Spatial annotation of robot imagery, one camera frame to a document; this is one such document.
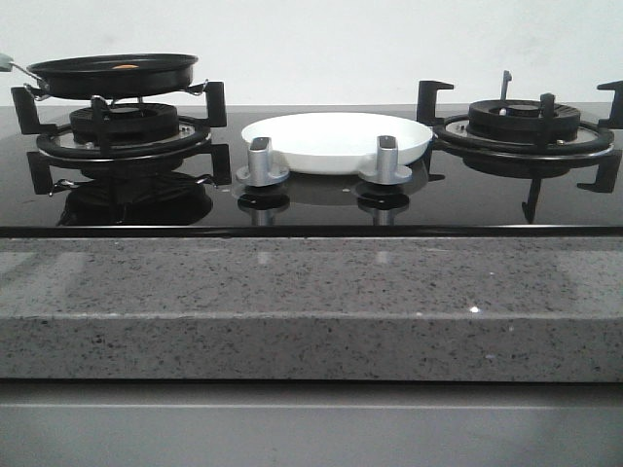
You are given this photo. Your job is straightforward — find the black glass gas stove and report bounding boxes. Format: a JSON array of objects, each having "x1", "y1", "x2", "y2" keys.
[{"x1": 1, "y1": 106, "x2": 622, "y2": 237}]

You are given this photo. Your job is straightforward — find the black frying pan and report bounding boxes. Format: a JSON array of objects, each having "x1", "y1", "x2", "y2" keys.
[{"x1": 22, "y1": 54, "x2": 199, "y2": 96}]

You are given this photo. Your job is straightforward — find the white ceramic plate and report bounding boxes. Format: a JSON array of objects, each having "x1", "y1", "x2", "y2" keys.
[{"x1": 241, "y1": 112, "x2": 433, "y2": 175}]

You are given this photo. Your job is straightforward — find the left silver stove knob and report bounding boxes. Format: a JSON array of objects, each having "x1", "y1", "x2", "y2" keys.
[{"x1": 236, "y1": 137, "x2": 289, "y2": 188}]

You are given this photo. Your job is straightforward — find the right black burner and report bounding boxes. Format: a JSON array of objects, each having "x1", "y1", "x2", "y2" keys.
[{"x1": 467, "y1": 99, "x2": 581, "y2": 143}]

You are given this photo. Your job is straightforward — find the silver stove knob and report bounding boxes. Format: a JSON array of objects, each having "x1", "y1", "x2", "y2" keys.
[
  {"x1": 358, "y1": 135, "x2": 413, "y2": 186},
  {"x1": 236, "y1": 137, "x2": 289, "y2": 188}
]

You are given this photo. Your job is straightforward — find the right silver stove knob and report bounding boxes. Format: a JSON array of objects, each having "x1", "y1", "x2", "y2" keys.
[{"x1": 358, "y1": 135, "x2": 413, "y2": 186}]

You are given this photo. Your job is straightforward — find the wire pan reducer rack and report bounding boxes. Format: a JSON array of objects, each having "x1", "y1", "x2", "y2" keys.
[{"x1": 21, "y1": 81, "x2": 210, "y2": 102}]

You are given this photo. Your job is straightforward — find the grey cabinet front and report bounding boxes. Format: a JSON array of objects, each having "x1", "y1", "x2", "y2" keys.
[{"x1": 1, "y1": 381, "x2": 622, "y2": 466}]

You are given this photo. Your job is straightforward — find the black burner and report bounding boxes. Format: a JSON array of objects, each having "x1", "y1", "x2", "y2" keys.
[
  {"x1": 69, "y1": 103, "x2": 179, "y2": 146},
  {"x1": 467, "y1": 99, "x2": 581, "y2": 143}
]

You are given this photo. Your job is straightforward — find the left black pan support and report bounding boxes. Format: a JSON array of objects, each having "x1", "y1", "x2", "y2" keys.
[{"x1": 12, "y1": 81, "x2": 231, "y2": 196}]

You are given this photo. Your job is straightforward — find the left black burner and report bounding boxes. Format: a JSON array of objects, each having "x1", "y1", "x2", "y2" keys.
[{"x1": 69, "y1": 103, "x2": 179, "y2": 146}]

